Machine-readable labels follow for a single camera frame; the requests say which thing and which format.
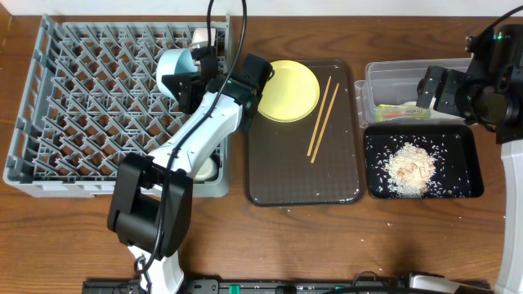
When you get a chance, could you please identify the black waste tray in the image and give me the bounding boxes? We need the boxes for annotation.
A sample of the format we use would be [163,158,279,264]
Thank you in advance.
[364,124,485,199]

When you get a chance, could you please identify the rice food leftovers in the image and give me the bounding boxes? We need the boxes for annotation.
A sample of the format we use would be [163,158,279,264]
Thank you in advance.
[373,132,471,198]

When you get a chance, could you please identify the yellow plastic plate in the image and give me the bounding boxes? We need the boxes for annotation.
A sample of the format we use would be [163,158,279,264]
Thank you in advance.
[257,60,320,123]

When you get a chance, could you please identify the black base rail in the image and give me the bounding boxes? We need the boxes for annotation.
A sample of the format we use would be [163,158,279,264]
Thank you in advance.
[81,271,494,294]

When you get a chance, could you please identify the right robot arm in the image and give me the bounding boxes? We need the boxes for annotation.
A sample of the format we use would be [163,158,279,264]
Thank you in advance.
[416,24,522,293]

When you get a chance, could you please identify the green printed wrapper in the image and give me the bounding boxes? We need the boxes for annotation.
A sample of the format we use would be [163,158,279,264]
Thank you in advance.
[374,105,431,122]

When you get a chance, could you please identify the pale green plastic cup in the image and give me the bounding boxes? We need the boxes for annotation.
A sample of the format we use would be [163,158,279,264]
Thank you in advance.
[194,158,218,182]

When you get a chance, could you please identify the clear plastic waste bin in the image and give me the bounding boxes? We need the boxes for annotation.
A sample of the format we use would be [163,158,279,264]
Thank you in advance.
[354,57,472,128]

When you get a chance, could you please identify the dark brown serving tray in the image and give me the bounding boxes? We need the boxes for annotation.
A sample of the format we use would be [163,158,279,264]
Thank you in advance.
[245,60,366,207]

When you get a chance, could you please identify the light blue plastic bowl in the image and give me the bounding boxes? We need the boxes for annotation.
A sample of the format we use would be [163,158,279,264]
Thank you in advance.
[156,48,199,99]

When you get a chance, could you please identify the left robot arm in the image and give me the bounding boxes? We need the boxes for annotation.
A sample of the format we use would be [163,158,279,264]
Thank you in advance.
[107,54,274,293]

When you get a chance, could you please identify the wooden chopstick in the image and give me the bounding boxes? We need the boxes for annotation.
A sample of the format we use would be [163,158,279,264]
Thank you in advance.
[307,76,332,157]
[310,83,340,163]

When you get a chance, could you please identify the grey plastic dish rack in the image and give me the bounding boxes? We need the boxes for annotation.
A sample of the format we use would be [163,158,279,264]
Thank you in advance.
[3,16,207,198]

